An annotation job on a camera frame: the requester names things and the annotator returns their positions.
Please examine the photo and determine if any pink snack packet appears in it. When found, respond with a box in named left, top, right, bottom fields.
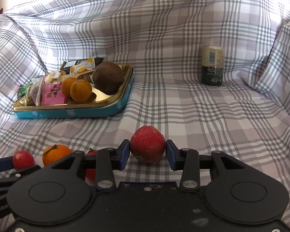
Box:
left=42, top=82, right=68, bottom=104

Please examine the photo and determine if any brown round fruit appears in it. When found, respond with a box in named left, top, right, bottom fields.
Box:
left=92, top=62, right=125, bottom=96

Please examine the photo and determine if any white candy wrapper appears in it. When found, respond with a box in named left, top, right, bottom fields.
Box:
left=32, top=70, right=64, bottom=85

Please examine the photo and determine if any red cherry tomato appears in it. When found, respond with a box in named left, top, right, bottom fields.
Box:
left=85, top=151, right=98, bottom=182

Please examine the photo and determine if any small orange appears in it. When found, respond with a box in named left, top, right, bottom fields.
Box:
left=42, top=144, right=73, bottom=166
left=61, top=77, right=78, bottom=100
left=70, top=79, right=93, bottom=103

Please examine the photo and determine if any beige snack packet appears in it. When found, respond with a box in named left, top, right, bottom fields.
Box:
left=26, top=83, right=44, bottom=106

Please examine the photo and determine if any yellow snack packet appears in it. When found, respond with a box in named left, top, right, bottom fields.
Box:
left=70, top=59, right=96, bottom=74

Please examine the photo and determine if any small dark green bottle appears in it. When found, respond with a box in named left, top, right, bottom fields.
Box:
left=201, top=45, right=225, bottom=86

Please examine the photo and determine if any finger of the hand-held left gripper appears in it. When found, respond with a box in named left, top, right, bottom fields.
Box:
left=0, top=156, right=15, bottom=172
left=0, top=165, right=42, bottom=194

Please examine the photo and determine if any blue snowflake tin tray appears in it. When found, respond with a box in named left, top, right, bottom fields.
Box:
left=13, top=64, right=134, bottom=119

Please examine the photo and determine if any plaid bed sheet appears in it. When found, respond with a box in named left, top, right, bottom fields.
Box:
left=0, top=0, right=290, bottom=232

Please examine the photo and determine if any green snack packet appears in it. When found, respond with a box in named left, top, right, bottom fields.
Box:
left=17, top=83, right=33, bottom=99

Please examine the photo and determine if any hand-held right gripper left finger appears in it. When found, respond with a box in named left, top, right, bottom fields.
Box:
left=49, top=139, right=131, bottom=190

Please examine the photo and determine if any red round fruit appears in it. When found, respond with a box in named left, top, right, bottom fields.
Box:
left=130, top=125, right=166, bottom=164
left=13, top=150, right=36, bottom=171

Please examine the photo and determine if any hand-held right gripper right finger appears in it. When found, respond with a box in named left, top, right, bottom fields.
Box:
left=166, top=139, right=247, bottom=191

